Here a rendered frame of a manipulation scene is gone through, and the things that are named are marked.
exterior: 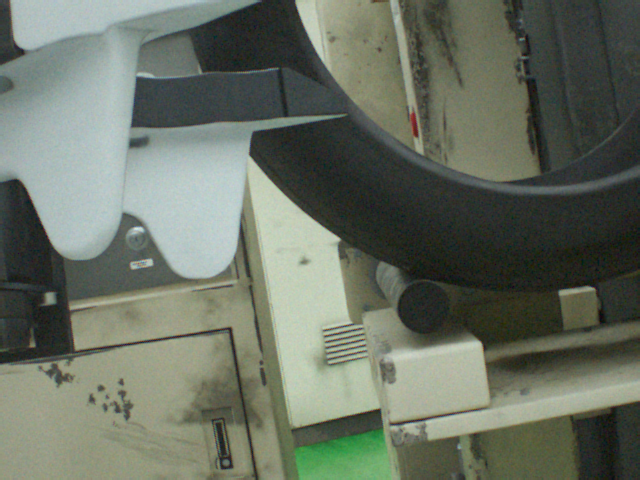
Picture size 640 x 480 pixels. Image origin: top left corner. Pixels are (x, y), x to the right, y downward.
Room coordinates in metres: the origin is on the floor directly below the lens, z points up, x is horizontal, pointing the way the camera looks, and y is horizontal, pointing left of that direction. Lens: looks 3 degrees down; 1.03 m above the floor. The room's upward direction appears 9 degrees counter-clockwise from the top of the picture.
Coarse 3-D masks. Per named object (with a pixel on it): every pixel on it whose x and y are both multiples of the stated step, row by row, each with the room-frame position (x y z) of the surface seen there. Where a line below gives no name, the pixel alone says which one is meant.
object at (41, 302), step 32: (0, 192) 0.33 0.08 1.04; (0, 224) 0.31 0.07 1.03; (32, 224) 0.35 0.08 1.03; (0, 256) 0.30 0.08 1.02; (32, 256) 0.34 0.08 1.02; (0, 288) 0.31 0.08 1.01; (32, 288) 0.33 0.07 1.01; (64, 288) 0.36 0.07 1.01; (0, 320) 0.30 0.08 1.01; (32, 320) 0.34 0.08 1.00; (64, 320) 0.36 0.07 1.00; (0, 352) 0.36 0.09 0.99; (32, 352) 0.36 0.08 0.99; (64, 352) 0.36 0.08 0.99
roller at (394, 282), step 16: (384, 272) 1.31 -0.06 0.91; (400, 272) 1.20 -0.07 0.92; (384, 288) 1.26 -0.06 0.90; (400, 288) 1.10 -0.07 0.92; (416, 288) 1.07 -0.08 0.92; (432, 288) 1.07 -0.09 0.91; (400, 304) 1.07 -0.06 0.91; (416, 304) 1.07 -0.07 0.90; (432, 304) 1.07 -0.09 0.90; (448, 304) 1.07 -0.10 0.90; (416, 320) 1.07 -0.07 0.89; (432, 320) 1.07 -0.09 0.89
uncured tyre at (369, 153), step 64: (256, 64) 1.04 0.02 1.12; (320, 64) 1.03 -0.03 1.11; (320, 128) 1.04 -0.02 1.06; (320, 192) 1.06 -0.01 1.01; (384, 192) 1.04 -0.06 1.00; (448, 192) 1.03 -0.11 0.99; (512, 192) 1.03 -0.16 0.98; (576, 192) 1.03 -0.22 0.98; (384, 256) 1.09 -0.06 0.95; (448, 256) 1.06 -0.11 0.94; (512, 256) 1.05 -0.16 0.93; (576, 256) 1.05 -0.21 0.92
